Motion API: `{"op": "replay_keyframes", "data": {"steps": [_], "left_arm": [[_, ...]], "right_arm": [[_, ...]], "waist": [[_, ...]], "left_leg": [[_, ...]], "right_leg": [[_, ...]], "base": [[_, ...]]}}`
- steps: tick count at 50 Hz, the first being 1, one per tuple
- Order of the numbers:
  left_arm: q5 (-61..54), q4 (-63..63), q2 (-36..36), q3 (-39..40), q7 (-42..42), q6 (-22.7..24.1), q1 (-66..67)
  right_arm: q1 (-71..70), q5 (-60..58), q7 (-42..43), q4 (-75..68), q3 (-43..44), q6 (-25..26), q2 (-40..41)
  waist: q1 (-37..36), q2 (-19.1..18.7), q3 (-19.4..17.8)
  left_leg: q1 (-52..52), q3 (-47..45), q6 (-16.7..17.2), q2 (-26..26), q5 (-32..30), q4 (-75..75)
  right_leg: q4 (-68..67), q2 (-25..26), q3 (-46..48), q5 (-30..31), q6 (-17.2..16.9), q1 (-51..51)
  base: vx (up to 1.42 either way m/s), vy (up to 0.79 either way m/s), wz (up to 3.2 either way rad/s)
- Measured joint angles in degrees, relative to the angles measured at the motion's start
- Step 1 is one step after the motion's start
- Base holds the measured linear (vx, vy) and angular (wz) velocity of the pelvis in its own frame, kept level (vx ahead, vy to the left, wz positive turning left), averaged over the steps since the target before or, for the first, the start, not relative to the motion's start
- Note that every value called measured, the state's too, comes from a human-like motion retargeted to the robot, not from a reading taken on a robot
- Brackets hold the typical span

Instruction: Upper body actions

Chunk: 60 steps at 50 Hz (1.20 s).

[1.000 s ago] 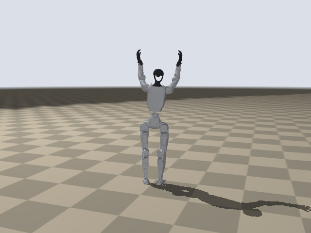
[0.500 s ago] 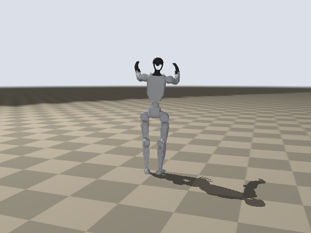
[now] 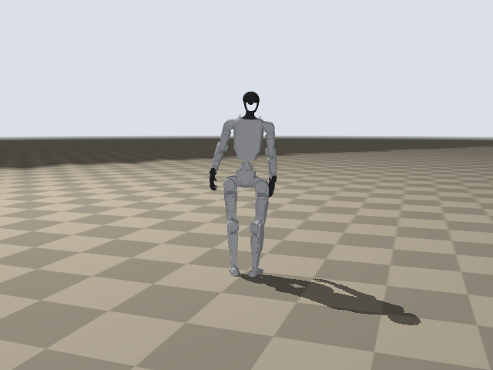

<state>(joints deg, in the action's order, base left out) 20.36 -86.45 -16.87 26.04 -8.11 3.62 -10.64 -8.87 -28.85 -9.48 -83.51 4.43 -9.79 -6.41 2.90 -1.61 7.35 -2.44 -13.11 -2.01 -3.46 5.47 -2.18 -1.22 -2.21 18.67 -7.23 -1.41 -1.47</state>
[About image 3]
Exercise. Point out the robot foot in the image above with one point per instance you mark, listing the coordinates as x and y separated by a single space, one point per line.
234 271
254 273

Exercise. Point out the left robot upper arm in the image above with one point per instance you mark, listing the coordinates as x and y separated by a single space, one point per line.
225 135

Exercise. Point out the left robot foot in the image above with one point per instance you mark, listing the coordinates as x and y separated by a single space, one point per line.
234 271

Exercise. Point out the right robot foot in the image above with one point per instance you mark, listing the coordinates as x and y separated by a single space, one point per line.
254 273

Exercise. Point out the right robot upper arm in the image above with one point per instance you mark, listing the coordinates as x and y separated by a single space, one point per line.
268 127

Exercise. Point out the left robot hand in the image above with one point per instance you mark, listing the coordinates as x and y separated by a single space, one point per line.
212 179

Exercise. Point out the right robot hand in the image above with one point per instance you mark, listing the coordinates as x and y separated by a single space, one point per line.
272 185

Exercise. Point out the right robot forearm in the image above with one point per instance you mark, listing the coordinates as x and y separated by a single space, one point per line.
272 162

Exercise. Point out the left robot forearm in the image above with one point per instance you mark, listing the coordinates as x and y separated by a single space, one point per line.
217 158

